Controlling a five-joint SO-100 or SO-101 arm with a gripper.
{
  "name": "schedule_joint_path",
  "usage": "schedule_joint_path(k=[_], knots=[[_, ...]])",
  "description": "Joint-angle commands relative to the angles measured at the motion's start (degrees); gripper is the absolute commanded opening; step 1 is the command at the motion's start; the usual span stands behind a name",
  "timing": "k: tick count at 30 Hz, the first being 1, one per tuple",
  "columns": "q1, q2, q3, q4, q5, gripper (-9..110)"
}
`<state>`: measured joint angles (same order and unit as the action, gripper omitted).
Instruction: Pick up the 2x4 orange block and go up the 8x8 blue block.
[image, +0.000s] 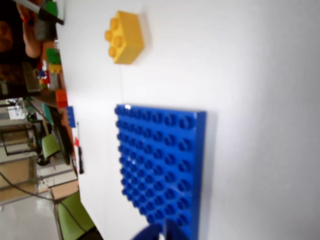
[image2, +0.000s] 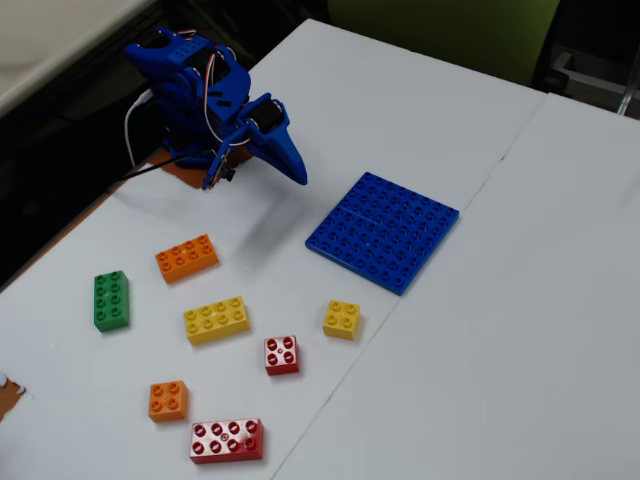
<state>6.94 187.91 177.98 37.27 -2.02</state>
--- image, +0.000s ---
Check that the black red screwdriver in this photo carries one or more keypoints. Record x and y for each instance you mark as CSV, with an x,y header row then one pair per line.
x,y
81,160

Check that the cardboard box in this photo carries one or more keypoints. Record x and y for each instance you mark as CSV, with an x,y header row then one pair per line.
x,y
65,190

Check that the green toy brick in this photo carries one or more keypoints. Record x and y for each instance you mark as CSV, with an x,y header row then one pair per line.
x,y
53,56
51,8

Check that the blue 8x8 baseplate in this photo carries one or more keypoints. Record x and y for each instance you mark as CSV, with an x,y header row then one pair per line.
x,y
155,155

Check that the yellow 2x2 toy brick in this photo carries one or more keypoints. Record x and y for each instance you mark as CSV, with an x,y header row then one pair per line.
x,y
130,37

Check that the orange toy brick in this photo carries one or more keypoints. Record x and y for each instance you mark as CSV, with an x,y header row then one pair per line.
x,y
61,98

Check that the person forearm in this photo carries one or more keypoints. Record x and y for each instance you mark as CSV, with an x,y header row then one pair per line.
x,y
32,42

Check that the green chair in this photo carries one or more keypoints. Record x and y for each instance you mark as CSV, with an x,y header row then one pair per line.
x,y
72,215
50,146

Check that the black grey tool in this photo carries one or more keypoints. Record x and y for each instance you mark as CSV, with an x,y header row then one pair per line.
x,y
47,16

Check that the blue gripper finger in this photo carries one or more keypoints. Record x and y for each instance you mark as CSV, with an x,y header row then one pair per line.
x,y
176,232
147,233

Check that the blue toy brick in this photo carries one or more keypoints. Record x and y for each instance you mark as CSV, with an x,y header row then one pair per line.
x,y
70,116

